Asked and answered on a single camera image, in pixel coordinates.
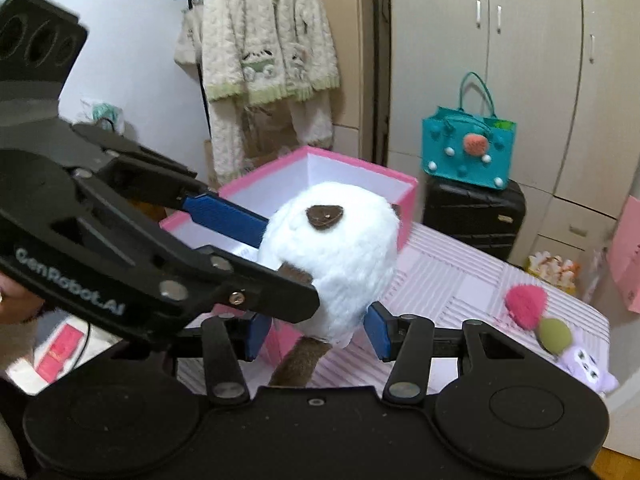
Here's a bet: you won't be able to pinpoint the green felt ball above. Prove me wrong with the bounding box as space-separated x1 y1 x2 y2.
537 317 574 359

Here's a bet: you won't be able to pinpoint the red flat box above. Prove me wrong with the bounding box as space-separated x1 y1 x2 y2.
36 322 84 384

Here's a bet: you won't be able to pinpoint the black clothes rack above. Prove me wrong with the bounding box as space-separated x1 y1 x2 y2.
185 0 393 181

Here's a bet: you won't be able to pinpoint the person's left hand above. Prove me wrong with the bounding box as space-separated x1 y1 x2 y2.
0 274 46 326

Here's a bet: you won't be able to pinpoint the pink cardboard box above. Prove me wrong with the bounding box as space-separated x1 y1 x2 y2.
160 146 418 366

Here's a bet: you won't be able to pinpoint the cream knitted cardigan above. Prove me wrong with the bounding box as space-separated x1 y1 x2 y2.
200 0 342 187

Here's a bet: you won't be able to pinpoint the white panda plush toy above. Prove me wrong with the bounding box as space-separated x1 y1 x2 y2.
257 182 402 388

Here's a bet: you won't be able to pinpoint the white green plastic bag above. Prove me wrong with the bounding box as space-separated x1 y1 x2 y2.
81 100 126 134

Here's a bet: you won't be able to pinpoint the pink shopping bag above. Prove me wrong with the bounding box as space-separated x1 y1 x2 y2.
607 195 640 315

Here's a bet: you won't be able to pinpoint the orange patterned gift bag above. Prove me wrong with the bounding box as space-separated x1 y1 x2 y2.
525 252 579 294

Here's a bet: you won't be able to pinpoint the beige wardrobe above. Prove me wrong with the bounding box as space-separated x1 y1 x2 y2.
387 0 640 271

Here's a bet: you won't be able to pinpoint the purple plush toy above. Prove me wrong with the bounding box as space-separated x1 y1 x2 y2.
557 345 621 399

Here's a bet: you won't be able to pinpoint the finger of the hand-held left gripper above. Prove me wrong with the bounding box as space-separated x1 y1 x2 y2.
75 124 271 250
70 175 321 322

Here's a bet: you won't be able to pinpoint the black suitcase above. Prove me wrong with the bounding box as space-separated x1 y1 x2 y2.
422 177 527 262

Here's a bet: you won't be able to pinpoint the pink fluffy pom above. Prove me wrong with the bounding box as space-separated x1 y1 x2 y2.
505 285 549 329

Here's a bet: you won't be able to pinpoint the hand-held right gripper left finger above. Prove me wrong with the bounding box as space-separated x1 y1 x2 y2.
170 311 273 407

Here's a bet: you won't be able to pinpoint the beige wooden panel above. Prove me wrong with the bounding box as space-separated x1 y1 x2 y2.
307 0 377 131

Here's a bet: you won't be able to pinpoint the striped tablecloth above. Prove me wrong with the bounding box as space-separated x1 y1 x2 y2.
177 220 613 396

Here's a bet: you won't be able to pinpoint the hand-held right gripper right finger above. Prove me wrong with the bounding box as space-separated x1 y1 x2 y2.
364 302 536 406

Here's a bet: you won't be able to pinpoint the cream canvas tote bag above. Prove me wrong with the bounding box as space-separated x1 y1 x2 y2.
174 10 207 81

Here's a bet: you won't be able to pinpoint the teal felt handbag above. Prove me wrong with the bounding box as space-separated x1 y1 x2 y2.
421 72 517 192

